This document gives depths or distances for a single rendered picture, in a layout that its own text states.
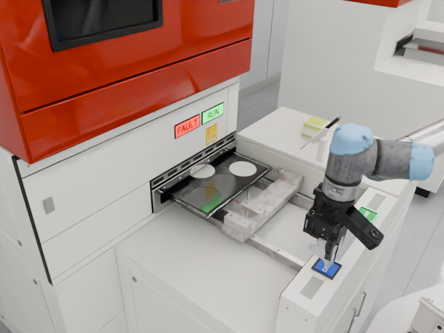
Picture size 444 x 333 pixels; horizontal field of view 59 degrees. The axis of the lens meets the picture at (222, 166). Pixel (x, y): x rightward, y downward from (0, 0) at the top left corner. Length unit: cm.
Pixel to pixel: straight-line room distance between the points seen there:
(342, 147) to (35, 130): 61
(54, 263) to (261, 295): 55
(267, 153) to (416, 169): 75
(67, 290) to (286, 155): 83
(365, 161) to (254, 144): 76
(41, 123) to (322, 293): 71
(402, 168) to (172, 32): 63
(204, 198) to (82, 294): 46
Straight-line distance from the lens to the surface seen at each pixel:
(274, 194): 136
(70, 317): 131
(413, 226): 289
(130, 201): 122
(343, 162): 80
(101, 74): 94
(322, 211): 91
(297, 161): 143
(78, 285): 125
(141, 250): 123
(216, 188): 133
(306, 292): 97
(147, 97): 105
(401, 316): 118
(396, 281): 247
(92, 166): 107
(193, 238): 126
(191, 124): 129
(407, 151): 83
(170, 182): 130
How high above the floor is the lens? 168
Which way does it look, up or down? 33 degrees down
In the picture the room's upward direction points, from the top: 2 degrees clockwise
